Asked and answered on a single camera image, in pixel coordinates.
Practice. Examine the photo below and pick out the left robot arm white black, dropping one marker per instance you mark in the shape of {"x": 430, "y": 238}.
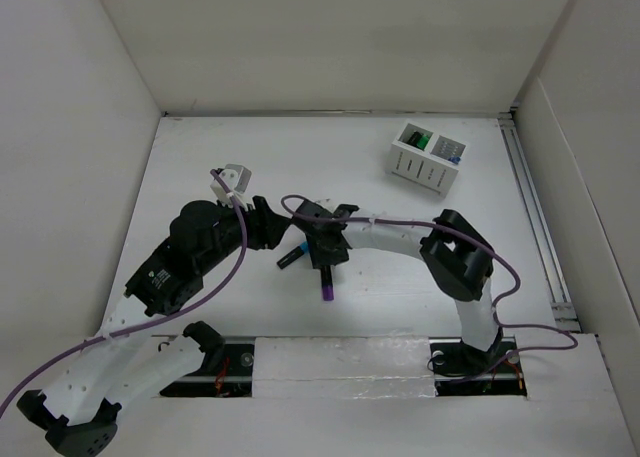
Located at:
{"x": 79, "y": 412}

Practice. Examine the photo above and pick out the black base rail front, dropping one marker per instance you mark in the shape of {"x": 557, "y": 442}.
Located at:
{"x": 231, "y": 377}

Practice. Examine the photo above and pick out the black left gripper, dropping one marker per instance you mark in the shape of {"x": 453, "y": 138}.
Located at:
{"x": 265, "y": 226}

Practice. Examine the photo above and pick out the white slotted pen holder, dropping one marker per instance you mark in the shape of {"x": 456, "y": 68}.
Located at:
{"x": 430, "y": 168}

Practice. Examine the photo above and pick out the aluminium rail right side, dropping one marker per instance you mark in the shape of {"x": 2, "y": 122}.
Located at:
{"x": 558, "y": 293}

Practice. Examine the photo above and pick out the purple cap black highlighter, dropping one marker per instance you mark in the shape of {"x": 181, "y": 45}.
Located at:
{"x": 327, "y": 287}

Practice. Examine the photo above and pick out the green cap black highlighter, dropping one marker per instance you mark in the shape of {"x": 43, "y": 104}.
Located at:
{"x": 422, "y": 142}

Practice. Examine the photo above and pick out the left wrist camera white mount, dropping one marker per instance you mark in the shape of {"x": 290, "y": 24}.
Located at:
{"x": 230, "y": 183}

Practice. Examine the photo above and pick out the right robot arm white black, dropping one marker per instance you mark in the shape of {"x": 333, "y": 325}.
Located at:
{"x": 457, "y": 257}

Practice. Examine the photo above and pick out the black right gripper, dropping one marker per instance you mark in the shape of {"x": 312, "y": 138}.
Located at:
{"x": 319, "y": 258}

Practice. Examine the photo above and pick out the yellow cap black highlighter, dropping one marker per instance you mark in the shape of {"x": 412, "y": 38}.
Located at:
{"x": 414, "y": 139}

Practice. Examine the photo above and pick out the blue cap black highlighter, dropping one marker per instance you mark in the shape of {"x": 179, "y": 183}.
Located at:
{"x": 292, "y": 256}

